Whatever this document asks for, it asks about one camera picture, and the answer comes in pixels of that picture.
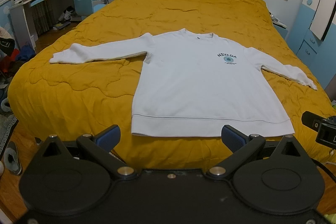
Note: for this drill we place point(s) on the blue nightstand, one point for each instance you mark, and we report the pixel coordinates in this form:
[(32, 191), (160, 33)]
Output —
[(280, 26)]

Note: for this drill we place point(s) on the white printed sweatshirt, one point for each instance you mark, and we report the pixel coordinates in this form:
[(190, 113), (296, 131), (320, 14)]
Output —
[(192, 85)]

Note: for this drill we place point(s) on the white blue desk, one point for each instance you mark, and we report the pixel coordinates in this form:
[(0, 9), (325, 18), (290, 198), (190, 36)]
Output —
[(22, 18)]

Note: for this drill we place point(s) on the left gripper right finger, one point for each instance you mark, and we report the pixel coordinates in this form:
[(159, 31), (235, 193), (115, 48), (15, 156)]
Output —
[(244, 149)]

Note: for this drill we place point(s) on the grey slipper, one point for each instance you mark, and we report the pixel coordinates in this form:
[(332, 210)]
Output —
[(11, 159)]

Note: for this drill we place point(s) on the blue white wardrobe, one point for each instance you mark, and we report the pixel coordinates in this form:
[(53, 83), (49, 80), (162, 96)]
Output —
[(312, 38)]

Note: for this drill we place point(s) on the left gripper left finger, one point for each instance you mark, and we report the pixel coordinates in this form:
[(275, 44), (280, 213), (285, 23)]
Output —
[(98, 148)]

